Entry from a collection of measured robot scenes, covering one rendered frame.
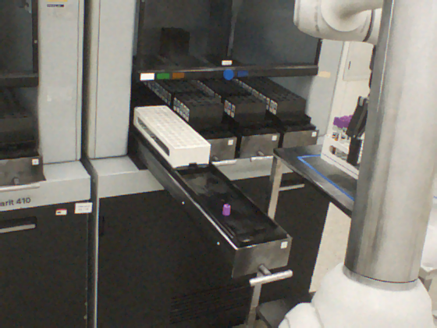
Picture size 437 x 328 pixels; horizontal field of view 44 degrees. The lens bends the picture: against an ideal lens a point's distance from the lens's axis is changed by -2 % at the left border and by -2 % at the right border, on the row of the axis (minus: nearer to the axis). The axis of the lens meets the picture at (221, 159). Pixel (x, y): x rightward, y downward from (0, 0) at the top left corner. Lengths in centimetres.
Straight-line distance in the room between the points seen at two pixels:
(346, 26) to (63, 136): 78
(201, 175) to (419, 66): 79
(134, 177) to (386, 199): 94
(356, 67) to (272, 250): 244
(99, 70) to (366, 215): 93
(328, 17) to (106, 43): 58
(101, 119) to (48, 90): 16
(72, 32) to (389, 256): 98
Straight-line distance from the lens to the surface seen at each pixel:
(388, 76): 71
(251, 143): 165
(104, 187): 151
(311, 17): 122
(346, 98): 352
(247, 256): 112
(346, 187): 140
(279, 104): 175
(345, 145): 141
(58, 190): 148
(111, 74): 149
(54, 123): 149
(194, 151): 137
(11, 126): 146
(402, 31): 71
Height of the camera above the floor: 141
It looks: 24 degrees down
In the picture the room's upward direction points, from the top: 7 degrees clockwise
